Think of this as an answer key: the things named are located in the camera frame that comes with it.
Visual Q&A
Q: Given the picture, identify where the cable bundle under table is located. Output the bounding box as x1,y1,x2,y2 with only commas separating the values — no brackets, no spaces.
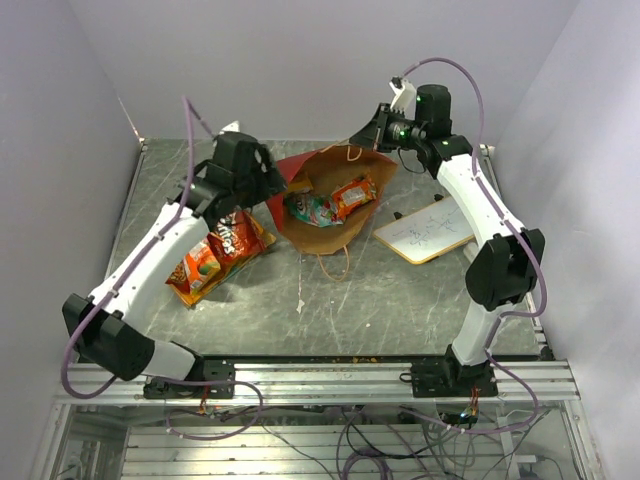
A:
164,379,551,480

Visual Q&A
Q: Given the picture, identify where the orange honey dijon chip bag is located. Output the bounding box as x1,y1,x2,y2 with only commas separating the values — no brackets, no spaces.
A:
168,214,276,307

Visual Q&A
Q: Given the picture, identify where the orange cheetos snack bag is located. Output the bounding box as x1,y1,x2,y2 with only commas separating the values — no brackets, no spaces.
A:
331,174,378,221

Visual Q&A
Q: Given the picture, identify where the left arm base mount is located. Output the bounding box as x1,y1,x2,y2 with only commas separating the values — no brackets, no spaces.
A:
143,357,236,400

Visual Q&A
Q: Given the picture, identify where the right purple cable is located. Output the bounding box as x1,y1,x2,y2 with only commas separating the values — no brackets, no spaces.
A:
399,57,549,436

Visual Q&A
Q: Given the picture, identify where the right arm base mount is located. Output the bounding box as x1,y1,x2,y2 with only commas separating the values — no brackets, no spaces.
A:
399,356,498,398

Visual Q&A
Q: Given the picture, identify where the yellow snack packet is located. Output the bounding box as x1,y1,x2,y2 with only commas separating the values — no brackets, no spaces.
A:
285,172,314,196

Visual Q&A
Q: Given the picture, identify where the aluminium rail frame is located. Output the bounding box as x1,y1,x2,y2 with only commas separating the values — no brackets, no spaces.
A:
53,358,605,479

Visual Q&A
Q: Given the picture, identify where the purple cable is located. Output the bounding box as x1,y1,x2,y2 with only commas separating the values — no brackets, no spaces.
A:
399,57,549,436
59,95,216,400

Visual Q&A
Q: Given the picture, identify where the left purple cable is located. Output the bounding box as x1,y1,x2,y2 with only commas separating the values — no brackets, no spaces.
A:
59,95,216,400

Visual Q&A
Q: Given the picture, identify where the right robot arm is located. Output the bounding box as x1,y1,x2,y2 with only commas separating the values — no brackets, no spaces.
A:
350,77,545,396

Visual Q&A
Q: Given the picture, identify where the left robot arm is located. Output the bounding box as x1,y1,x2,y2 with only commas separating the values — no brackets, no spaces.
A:
62,131,286,397

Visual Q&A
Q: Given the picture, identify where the red doritos bag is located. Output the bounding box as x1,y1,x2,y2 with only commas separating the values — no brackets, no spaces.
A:
207,210,266,268

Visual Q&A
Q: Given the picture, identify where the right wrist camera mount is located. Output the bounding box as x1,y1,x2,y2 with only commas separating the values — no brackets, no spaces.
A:
389,76,417,113

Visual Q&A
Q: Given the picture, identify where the teal snack packet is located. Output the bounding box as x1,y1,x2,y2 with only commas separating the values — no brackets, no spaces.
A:
284,192,343,228

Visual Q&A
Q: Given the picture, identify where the red paper bag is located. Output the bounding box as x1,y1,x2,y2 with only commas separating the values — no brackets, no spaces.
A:
267,141,397,258

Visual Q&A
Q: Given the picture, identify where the small whiteboard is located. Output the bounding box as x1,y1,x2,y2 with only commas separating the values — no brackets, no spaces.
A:
374,196,474,265

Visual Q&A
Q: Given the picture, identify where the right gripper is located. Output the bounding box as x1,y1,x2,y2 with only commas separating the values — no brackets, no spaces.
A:
350,103,426,154

